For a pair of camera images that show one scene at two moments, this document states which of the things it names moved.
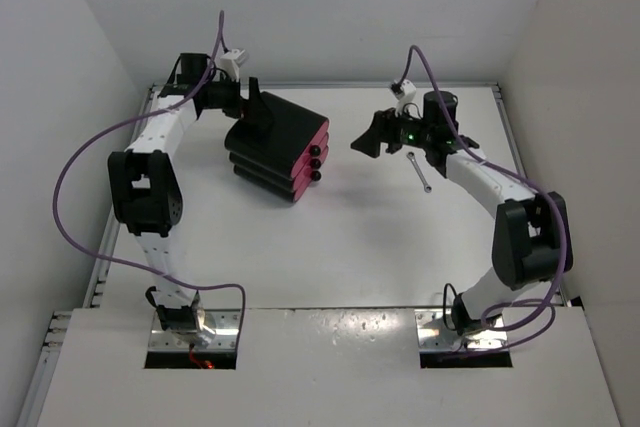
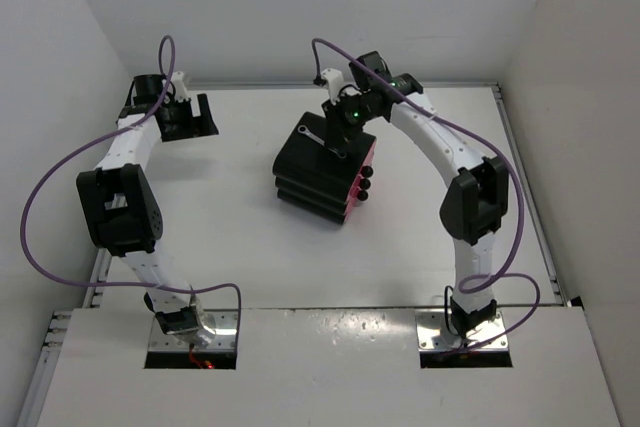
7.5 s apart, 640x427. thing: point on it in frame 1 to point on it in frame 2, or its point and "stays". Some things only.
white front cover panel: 328,368 stays
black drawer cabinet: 284,162 to 324,181
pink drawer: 302,182 to 352,200
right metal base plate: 436,331 stays
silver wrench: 427,188 to 304,130
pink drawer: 311,162 to 359,183
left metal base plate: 225,324 stays
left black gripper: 253,109 to 200,126
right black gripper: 381,130 to 337,128
